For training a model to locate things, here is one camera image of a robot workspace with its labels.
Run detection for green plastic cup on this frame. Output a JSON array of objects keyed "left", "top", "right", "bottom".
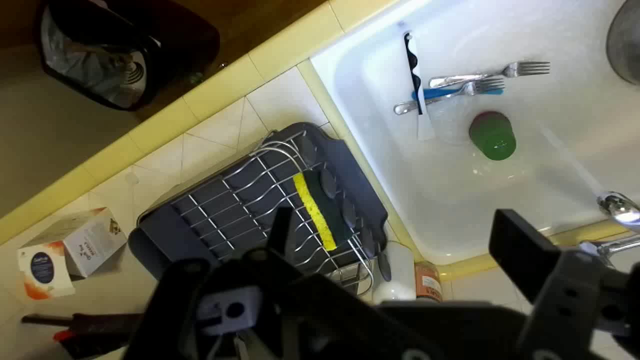
[{"left": 467, "top": 112, "right": 515, "bottom": 160}]

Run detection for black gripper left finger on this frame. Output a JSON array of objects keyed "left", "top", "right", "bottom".
[{"left": 124, "top": 207, "right": 348, "bottom": 360}]

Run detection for steel kettle black handle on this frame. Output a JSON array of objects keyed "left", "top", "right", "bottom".
[{"left": 605, "top": 0, "right": 640, "bottom": 85}]

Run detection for orange label small bottle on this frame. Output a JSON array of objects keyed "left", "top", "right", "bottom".
[{"left": 414, "top": 261, "right": 442, "bottom": 302}]

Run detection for dark dish drying rack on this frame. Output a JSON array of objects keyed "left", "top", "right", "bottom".
[{"left": 127, "top": 121, "right": 390, "bottom": 294}]

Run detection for yellow green sponge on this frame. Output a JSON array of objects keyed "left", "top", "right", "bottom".
[{"left": 291, "top": 169, "right": 350, "bottom": 251}]

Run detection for black red handled tool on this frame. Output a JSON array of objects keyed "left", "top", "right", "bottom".
[{"left": 20, "top": 314, "right": 141, "bottom": 360}]

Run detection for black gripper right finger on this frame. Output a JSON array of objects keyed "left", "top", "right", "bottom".
[{"left": 487, "top": 207, "right": 640, "bottom": 360}]

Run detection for blue handled utensil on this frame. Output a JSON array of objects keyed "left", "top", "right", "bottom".
[{"left": 392, "top": 77, "right": 504, "bottom": 115}]

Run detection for white kitchen sink basin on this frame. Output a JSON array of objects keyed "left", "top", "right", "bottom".
[{"left": 312, "top": 0, "right": 640, "bottom": 263}]

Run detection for chrome wall tap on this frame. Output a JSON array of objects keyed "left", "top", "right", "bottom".
[{"left": 577, "top": 189, "right": 640, "bottom": 257}]

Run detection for white orange cardboard box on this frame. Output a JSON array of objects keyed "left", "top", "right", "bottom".
[{"left": 15, "top": 206, "right": 125, "bottom": 300}]

